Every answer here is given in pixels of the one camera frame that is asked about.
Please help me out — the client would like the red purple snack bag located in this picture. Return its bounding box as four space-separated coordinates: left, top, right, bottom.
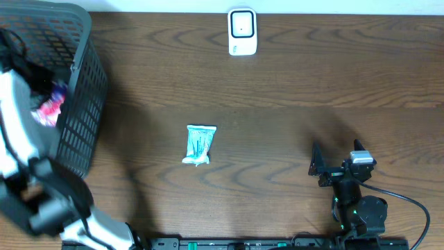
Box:
31 81 67 127

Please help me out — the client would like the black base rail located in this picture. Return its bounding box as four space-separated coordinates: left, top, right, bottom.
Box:
148 235 409 250

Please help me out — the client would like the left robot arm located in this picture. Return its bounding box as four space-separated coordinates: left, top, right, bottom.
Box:
1 29 151 249

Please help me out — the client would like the teal snack packet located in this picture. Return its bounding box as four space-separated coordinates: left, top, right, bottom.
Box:
182 124 217 167

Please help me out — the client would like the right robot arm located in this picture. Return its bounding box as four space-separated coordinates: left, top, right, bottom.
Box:
308 140 388 249

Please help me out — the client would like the grey plastic mesh basket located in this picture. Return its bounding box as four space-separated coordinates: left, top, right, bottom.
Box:
1 1 108 178

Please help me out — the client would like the white barcode scanner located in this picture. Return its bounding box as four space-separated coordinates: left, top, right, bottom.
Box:
228 8 258 56

